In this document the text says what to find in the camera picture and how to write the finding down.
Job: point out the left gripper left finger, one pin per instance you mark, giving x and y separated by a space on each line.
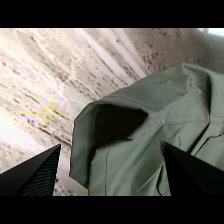
35 176

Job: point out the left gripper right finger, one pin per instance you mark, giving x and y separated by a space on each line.
191 175

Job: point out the grey-green shirt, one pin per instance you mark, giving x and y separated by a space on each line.
140 146

